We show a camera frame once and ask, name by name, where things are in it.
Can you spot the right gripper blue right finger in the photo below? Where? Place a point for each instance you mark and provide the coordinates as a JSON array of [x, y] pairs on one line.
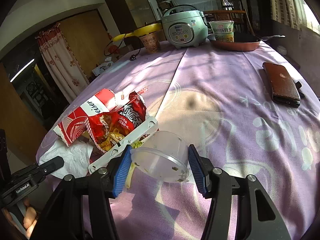
[[198, 170]]

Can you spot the white plastic bag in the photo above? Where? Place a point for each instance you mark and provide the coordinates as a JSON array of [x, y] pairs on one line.
[[102, 68]]

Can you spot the person's left hand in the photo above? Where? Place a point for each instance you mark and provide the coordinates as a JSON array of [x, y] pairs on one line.
[[29, 221]]

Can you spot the brown instant noodle cup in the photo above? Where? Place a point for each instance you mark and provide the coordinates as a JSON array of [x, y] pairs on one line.
[[151, 42]]

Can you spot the floral white curtain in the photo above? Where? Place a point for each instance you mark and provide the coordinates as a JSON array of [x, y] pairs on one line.
[[61, 62]]

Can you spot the green instant noodle cup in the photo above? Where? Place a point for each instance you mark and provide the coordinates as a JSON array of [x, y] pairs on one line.
[[223, 30]]

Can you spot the red snack bag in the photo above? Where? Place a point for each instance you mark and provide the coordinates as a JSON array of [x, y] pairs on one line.
[[109, 128]]

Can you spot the clear plastic container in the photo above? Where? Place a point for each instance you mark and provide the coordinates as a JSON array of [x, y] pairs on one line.
[[164, 156]]

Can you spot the white tissue paper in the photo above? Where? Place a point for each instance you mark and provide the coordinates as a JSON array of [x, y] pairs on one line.
[[76, 158]]

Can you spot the mint green rice cooker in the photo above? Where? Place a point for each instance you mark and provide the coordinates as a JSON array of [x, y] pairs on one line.
[[185, 26]]

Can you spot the red white torn carton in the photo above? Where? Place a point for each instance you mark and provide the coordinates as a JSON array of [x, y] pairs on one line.
[[73, 125]]

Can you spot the wooden chair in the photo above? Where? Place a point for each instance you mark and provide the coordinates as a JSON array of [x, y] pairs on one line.
[[241, 20]]

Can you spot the window curtain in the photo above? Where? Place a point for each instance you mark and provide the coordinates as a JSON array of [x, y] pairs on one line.
[[295, 14]]

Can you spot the red frying pan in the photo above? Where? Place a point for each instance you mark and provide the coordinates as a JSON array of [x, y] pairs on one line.
[[242, 42]]

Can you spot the dark wooden cabinet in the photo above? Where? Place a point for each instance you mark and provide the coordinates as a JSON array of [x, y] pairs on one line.
[[130, 15]]

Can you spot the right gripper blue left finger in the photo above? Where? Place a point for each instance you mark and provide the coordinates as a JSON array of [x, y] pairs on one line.
[[120, 171]]

